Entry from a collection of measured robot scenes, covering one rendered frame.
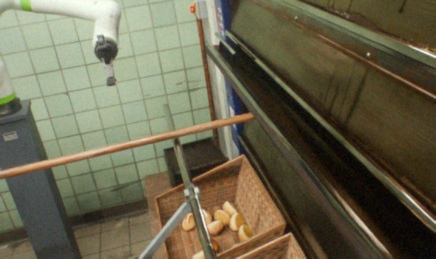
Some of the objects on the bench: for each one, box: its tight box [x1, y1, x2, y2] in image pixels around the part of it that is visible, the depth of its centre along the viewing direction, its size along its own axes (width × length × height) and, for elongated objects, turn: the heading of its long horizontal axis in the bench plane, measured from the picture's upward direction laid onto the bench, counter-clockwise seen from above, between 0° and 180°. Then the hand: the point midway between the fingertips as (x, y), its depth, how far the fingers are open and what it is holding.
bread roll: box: [238, 225, 253, 243], centre depth 194 cm, size 10×7×6 cm
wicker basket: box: [154, 154, 287, 259], centre depth 189 cm, size 49×56×28 cm
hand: (106, 66), depth 155 cm, fingers open, 13 cm apart
